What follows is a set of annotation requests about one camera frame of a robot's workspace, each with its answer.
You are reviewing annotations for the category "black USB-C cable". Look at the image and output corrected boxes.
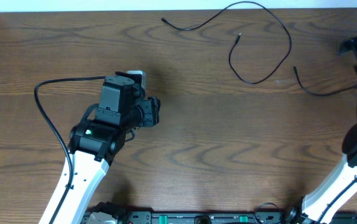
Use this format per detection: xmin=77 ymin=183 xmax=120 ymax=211
xmin=292 ymin=65 xmax=357 ymax=124

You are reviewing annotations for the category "black USB-A cable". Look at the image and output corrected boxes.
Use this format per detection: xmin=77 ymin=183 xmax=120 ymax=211
xmin=160 ymin=1 xmax=293 ymax=85

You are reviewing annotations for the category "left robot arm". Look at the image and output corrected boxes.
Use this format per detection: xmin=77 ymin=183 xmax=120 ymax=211
xmin=38 ymin=70 xmax=160 ymax=223

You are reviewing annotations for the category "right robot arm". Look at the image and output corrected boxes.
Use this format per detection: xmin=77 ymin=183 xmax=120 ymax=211
xmin=284 ymin=123 xmax=357 ymax=223

